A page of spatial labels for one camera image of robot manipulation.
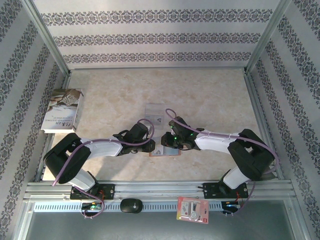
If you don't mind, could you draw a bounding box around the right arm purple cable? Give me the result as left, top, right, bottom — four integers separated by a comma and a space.
164, 108, 280, 218

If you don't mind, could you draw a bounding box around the aluminium rear rail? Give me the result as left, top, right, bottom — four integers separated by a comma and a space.
68, 66, 247, 72

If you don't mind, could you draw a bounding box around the aluminium mounting rail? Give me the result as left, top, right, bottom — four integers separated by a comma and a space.
23, 181, 294, 201

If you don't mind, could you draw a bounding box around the white paperback book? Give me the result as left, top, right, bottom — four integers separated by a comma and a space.
40, 87, 85, 135

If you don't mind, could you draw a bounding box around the aluminium frame post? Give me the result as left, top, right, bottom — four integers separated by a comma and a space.
21, 0, 72, 76
243, 0, 293, 76

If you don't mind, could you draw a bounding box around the black computer mouse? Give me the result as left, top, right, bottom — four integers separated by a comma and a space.
119, 197, 143, 214

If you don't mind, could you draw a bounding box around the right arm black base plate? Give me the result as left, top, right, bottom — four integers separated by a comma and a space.
202, 182, 249, 200

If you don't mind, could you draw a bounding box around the clear plastic card tray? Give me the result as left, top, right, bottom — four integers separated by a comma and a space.
144, 103, 165, 130

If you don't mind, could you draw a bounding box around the aluminium side rail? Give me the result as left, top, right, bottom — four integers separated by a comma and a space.
33, 72, 72, 183
243, 69, 285, 181

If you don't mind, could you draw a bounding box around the grey metal shelf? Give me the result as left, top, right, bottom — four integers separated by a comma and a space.
14, 199, 308, 240

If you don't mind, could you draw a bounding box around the tan leather card holder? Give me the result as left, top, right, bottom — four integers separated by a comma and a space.
149, 136, 181, 157

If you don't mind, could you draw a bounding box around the perforated white cable duct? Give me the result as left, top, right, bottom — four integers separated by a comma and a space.
33, 201, 241, 213

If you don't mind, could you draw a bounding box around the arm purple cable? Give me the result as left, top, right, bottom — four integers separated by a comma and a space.
51, 118, 156, 220
164, 108, 280, 218

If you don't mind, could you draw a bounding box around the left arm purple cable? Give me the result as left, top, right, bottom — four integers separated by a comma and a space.
51, 118, 156, 220

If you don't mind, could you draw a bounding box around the red USB blister pack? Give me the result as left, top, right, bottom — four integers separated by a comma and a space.
176, 196, 210, 225

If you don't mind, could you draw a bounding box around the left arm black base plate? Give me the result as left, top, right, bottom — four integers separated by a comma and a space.
69, 183, 116, 201

